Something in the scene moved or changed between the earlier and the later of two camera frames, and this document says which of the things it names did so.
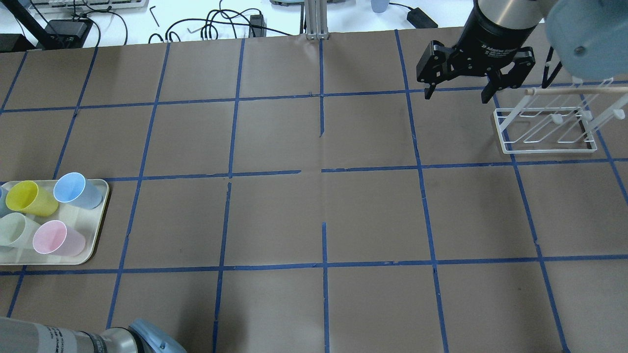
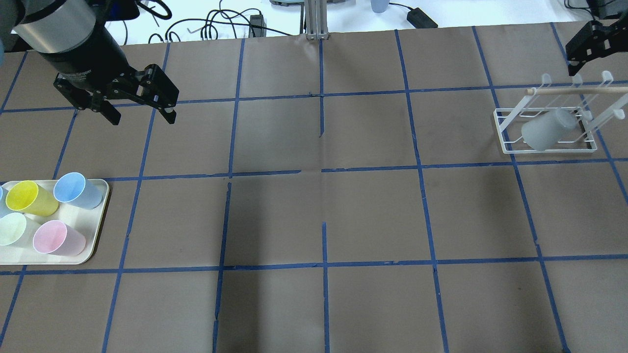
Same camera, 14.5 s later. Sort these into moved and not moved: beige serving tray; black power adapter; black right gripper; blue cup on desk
Moved: black right gripper
Not moved: beige serving tray; black power adapter; blue cup on desk
